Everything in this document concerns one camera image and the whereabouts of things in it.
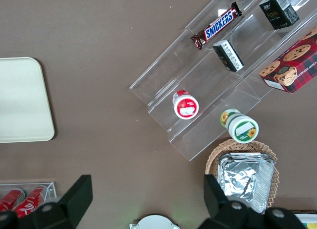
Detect light tan wicker basket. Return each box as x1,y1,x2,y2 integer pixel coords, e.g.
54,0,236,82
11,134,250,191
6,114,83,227
205,139,280,210

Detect stacked aluminium foil trays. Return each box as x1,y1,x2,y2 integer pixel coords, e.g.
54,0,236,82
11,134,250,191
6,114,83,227
217,152,276,215

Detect clear acrylic bottle holder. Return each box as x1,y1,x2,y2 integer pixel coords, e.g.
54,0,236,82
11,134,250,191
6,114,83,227
0,181,57,208

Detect white yellow printed item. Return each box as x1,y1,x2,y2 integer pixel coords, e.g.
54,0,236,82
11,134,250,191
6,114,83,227
289,210,317,229

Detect black box with white label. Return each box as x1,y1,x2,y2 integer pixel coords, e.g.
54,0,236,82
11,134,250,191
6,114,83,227
212,39,245,73

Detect red lidded yogurt cup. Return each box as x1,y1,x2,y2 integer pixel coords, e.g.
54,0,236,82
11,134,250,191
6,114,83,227
172,89,200,120

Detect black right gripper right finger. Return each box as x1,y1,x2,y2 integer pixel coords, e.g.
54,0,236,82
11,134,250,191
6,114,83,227
198,174,307,229

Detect cream plastic tray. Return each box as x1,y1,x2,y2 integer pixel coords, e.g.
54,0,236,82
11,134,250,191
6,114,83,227
0,57,55,143

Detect red soda cans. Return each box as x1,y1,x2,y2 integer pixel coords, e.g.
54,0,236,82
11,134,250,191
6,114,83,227
13,186,48,219

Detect green sunflower lidded cup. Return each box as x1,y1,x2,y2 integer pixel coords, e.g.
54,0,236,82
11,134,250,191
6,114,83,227
219,108,260,144

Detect Snickers chocolate bar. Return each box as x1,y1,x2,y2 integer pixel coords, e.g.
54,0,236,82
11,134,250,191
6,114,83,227
190,1,243,51

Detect black box with Face print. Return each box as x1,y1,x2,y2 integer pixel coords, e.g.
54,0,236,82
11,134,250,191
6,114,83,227
259,0,300,30

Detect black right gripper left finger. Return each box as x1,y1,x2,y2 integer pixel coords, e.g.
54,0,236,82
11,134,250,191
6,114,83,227
0,174,94,229

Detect clear acrylic tiered shelf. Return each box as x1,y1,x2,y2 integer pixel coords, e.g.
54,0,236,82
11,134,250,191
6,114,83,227
129,0,317,162

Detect red chocolate chip cookie box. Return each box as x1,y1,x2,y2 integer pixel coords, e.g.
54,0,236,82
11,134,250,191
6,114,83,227
259,26,317,93

